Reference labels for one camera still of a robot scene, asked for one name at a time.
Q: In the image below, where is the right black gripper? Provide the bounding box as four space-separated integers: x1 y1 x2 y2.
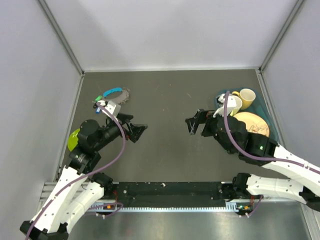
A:
185 107 235 155

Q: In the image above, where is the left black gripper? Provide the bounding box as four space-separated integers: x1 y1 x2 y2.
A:
93 112 148 151

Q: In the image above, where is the metal key disc blue handle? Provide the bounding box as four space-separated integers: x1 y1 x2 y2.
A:
102 87 130 105

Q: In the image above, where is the green key tag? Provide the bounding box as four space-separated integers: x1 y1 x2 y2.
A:
94 95 103 102

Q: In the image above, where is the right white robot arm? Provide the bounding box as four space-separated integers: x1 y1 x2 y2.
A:
185 109 320 211

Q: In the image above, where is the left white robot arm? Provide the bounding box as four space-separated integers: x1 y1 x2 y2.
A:
20 113 148 240

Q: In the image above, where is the pale green mug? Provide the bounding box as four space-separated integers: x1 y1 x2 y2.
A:
230 95 243 116

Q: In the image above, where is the yellow mug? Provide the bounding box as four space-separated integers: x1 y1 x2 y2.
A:
232 88 256 110

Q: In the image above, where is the lime green plate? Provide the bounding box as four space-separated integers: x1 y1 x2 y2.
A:
67 128 80 152

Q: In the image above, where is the cream floral plate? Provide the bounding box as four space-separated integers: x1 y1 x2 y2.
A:
234 112 270 137

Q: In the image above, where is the teal plastic bin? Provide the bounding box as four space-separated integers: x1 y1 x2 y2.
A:
229 87 279 141

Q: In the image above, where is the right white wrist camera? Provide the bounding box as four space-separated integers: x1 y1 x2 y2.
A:
213 93 237 118

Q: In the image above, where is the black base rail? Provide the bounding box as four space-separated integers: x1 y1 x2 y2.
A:
42 181 271 213

